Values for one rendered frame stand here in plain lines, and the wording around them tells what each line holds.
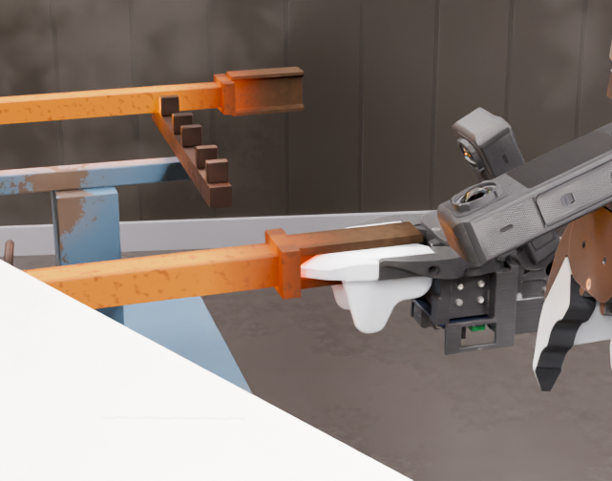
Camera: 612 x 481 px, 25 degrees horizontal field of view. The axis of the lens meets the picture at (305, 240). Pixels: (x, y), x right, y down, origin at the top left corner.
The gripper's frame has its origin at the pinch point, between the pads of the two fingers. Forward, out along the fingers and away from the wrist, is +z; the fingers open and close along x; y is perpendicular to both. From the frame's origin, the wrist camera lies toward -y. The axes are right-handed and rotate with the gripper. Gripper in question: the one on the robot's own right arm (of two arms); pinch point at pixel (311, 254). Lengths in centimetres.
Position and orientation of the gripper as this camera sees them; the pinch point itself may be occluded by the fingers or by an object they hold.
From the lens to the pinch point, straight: 94.8
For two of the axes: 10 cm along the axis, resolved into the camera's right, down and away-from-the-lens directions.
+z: -9.6, 1.0, -2.6
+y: 0.0, 9.3, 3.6
